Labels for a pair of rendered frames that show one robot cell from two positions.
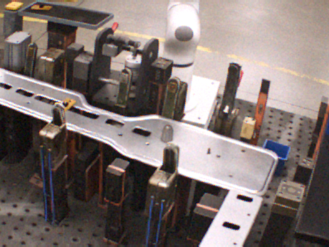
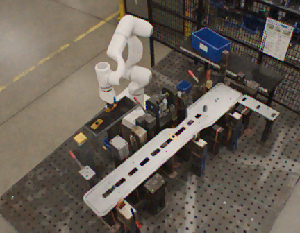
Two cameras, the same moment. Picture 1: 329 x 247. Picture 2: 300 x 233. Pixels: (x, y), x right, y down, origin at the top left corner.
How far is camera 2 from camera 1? 1.95 m
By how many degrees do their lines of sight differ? 47
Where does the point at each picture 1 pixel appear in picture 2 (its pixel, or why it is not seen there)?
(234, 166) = (225, 96)
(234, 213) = (251, 104)
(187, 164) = (221, 108)
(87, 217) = not seen: hidden behind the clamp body
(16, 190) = (177, 185)
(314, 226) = (269, 85)
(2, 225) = (203, 197)
